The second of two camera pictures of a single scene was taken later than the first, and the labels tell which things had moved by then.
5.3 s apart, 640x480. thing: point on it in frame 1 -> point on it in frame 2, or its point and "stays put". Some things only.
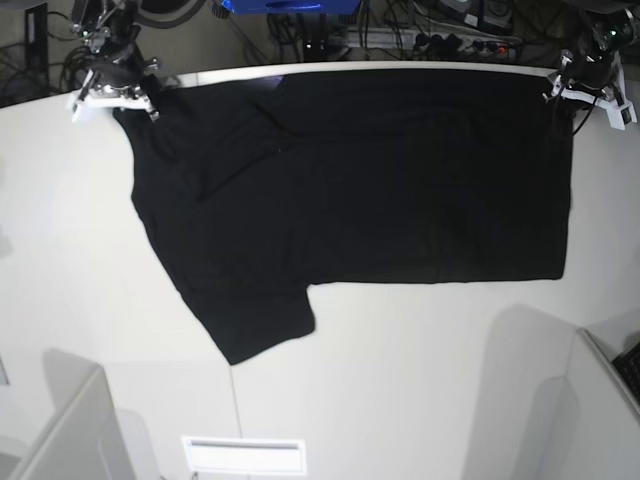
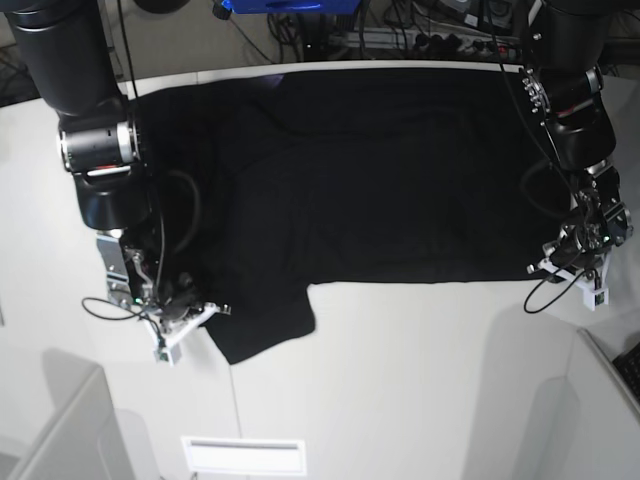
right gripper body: [595, 75] -> [578, 251]
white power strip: [418, 39] stays put
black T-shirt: [254, 190] stays put
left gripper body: [113, 81] -> [178, 310]
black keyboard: [629, 366] stays put
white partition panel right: [585, 424] stays put
